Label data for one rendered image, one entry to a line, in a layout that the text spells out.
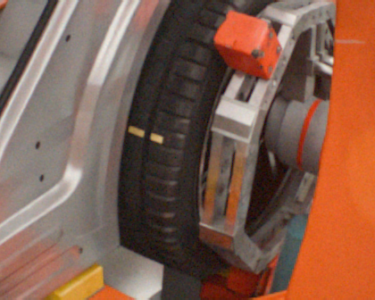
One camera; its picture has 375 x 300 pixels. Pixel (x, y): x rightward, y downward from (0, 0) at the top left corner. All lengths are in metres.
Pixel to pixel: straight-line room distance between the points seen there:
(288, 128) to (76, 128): 0.46
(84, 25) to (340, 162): 0.42
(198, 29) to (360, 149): 0.54
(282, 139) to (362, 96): 0.70
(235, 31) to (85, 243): 0.39
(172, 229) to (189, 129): 0.17
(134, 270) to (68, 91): 1.47
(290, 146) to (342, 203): 0.64
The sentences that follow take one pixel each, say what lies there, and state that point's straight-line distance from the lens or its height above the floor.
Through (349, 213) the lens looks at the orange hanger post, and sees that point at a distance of 0.82.
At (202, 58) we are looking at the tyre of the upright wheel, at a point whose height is 1.04.
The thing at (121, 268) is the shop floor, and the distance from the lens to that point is 2.49.
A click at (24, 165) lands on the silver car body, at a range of 1.03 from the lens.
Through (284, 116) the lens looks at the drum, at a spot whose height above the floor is 0.89.
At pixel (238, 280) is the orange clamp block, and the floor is 0.53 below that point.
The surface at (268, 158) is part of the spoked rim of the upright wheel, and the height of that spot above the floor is 0.72.
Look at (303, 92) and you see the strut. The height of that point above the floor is 0.94.
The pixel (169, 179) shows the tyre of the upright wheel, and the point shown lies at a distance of 1.26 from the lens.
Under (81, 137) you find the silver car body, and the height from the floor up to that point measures 0.98.
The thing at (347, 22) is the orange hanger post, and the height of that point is 1.29.
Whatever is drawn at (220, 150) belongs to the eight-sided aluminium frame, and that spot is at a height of 0.91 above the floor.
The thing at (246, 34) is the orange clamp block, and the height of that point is 1.10.
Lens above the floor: 1.49
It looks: 28 degrees down
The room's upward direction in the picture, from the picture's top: 6 degrees clockwise
